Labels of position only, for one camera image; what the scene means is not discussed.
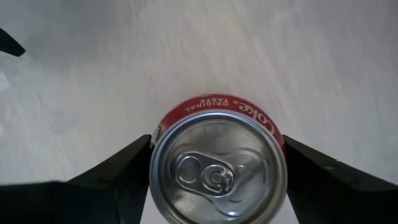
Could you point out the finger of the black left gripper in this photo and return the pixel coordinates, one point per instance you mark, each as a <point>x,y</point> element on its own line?
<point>9,45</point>

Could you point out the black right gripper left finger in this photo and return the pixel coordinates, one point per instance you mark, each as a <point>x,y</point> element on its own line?
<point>118,189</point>

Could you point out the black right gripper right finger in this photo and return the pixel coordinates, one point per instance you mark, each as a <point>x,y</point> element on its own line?
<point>335,199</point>

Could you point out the red Coca-Cola can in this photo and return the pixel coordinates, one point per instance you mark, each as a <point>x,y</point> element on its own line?
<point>217,174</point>

